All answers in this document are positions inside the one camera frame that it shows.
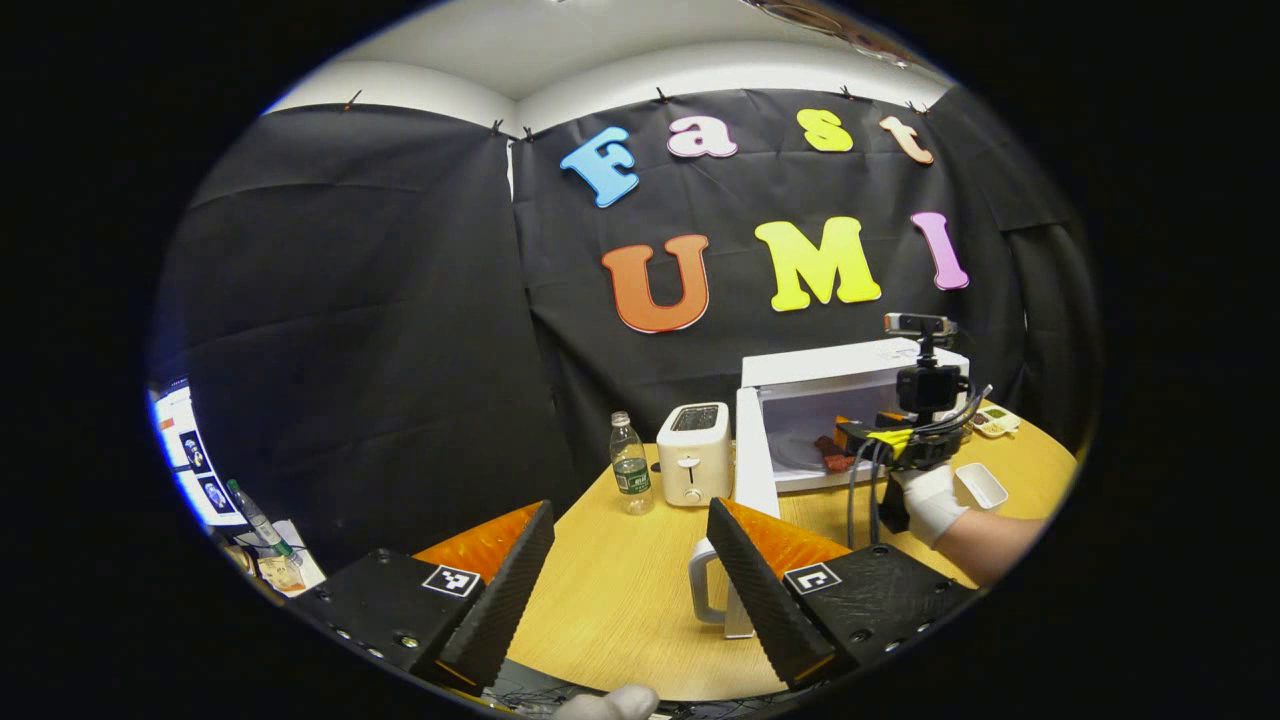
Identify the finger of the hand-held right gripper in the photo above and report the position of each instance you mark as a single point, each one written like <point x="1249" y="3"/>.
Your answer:
<point x="870" y="445"/>

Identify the red-brown meat piece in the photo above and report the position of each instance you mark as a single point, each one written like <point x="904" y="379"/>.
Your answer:
<point x="835" y="458"/>

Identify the white rectangular plastic tray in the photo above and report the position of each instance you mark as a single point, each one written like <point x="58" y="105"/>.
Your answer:
<point x="982" y="485"/>

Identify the green-capped plastic bottle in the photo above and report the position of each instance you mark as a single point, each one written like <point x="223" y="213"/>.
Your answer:
<point x="258" y="518"/>

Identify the white toaster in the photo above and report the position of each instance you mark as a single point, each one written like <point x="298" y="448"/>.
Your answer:
<point x="693" y="460"/>

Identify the white divided dish of beans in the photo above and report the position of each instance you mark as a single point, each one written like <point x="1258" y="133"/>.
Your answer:
<point x="997" y="422"/>

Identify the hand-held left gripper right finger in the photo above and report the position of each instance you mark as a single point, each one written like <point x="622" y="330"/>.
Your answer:
<point x="760" y="600"/>

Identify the white microwave oven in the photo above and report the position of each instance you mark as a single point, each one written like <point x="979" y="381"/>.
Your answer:
<point x="830" y="362"/>

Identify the computer monitor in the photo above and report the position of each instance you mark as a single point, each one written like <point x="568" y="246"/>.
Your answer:
<point x="195" y="460"/>

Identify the black backdrop cloth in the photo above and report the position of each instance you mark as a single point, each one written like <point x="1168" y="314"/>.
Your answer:
<point x="400" y="300"/>

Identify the clear plastic water bottle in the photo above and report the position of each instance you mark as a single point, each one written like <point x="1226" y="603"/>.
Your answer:
<point x="631" y="470"/>

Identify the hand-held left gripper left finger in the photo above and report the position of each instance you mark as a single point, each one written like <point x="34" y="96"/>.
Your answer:
<point x="500" y="595"/>

